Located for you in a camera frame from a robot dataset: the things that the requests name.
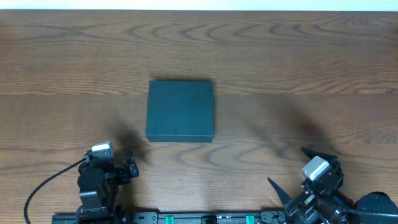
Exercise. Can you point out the black box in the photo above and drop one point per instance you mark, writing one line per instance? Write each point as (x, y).
(180, 111)

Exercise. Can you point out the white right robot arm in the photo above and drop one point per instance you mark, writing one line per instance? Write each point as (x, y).
(375, 207)

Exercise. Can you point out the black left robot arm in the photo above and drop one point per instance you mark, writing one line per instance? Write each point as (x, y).
(100, 179)

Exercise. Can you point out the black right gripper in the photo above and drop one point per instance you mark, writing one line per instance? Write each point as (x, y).
(308, 196)

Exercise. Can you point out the black mounting rail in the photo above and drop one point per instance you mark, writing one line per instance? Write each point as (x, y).
(270, 217)

